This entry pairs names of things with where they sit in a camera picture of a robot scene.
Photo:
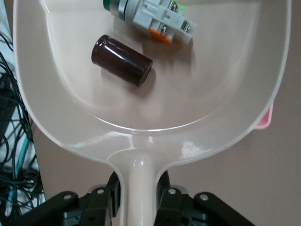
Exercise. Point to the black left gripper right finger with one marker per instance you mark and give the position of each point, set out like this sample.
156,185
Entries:
174,207

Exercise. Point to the pink plastic bin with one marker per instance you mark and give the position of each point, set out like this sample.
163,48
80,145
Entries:
265,117

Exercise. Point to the dark brown cylindrical capacitor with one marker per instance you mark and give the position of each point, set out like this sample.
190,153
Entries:
122,61

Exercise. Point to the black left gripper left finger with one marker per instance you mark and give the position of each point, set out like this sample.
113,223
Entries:
96,207

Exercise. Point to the brown table mat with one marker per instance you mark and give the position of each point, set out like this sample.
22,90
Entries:
235,188

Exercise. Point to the beige plastic dustpan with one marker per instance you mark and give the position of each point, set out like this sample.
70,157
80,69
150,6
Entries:
188,106

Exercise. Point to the white orange green push-button switch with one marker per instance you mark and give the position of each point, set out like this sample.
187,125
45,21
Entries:
162,21

